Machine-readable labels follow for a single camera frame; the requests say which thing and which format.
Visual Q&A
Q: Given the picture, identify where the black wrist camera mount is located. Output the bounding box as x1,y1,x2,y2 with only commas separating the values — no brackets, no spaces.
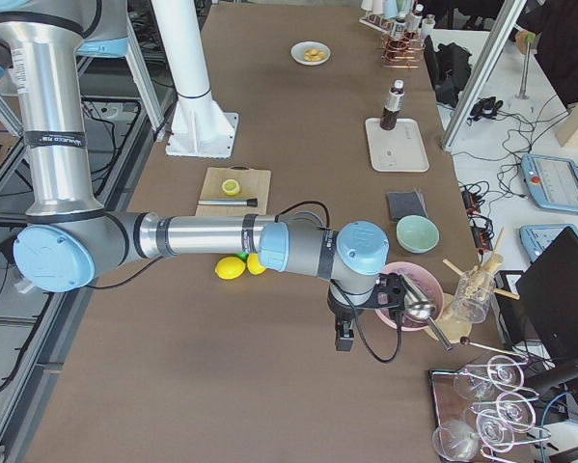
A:
372,273,406,311

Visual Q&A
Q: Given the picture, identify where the tea bottle in rack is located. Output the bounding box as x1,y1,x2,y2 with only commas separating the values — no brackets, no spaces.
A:
388,15,406,51

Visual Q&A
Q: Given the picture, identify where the blue teach pendant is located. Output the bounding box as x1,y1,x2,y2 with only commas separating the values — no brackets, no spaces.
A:
520,153,578,214
519,224,578,262

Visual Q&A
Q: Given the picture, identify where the steel ice scoop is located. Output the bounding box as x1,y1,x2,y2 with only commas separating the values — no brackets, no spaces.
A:
399,275,453,351

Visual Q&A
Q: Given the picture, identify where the grey folded cloth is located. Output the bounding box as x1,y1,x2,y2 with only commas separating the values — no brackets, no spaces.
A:
386,189,427,221

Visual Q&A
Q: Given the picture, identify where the wine glass middle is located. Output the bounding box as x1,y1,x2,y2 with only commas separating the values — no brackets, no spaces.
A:
463,393,536,452

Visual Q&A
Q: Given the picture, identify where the cream rabbit tray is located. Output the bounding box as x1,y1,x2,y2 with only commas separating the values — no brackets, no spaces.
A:
365,118,429,173

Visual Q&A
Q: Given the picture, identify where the half lemon slice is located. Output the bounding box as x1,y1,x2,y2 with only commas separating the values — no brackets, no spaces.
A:
221,178,241,197

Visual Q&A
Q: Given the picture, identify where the copper wire bottle rack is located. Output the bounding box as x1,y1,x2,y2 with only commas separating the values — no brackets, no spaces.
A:
380,19,424,68

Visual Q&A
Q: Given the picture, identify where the wine glass lower left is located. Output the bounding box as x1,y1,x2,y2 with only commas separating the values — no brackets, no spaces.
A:
432,420,480,462

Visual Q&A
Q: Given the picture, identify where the blue teach pendant far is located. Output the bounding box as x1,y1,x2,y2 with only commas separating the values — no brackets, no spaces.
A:
520,153,578,214

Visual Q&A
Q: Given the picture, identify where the wine glass rack tray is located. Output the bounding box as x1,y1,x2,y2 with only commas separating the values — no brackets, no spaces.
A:
429,370,551,462

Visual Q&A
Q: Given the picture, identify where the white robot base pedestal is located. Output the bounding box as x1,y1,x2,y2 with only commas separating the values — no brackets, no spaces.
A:
152,0,238,159

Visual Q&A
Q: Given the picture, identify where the wooden cutting board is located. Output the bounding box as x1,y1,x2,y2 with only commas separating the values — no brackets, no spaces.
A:
195,167,271,216

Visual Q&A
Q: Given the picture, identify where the yellow lemon near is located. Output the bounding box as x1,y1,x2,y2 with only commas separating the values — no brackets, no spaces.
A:
214,257,246,280

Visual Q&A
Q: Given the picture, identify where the yellow lemon far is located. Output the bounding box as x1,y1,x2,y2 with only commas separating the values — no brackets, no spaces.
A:
246,254,266,275

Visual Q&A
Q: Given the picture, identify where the wine glass upper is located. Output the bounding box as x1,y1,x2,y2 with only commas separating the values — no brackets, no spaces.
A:
454,354,524,401

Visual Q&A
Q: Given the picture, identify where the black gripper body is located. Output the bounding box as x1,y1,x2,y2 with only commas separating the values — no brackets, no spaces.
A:
327,281,381,322

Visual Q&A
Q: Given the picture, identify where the black monitor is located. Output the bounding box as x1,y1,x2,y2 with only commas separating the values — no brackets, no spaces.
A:
516,228,578,360

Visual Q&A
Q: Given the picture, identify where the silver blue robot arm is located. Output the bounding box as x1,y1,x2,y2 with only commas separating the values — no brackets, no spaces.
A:
0,1,392,350

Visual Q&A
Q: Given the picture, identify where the yellow lemon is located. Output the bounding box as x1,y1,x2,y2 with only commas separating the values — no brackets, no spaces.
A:
214,257,246,280
246,254,266,275

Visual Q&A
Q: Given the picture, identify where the white round plate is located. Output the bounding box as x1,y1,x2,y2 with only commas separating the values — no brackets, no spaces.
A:
290,41,331,66

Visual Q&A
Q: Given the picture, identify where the dark tea bottle on tray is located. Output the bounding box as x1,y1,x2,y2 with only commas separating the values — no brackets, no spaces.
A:
379,79,404,130

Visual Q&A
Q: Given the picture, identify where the steel muddler black tip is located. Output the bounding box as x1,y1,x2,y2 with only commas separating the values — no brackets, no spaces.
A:
198,198,259,207

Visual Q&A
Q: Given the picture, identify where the twisted glazed donut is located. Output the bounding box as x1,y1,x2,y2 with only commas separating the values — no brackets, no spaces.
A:
303,48,326,63

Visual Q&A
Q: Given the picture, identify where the aluminium frame post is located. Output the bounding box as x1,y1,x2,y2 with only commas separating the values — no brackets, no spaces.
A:
441,0,525,151

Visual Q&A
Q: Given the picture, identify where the pink ice bowl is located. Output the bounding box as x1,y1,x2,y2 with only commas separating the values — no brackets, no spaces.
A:
374,261,444,332

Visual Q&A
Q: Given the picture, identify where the mint green bowl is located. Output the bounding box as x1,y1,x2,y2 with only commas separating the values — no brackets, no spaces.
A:
396,215,440,254

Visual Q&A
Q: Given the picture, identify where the wooden cup tree stand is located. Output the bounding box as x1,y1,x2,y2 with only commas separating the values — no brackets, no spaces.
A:
437,228,520,344

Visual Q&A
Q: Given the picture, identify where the clear glass mug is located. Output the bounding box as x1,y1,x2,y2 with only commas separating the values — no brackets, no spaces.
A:
452,270,494,323

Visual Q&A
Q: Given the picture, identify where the blue teach pendant near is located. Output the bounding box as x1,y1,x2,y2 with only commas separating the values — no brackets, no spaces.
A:
519,224,578,262

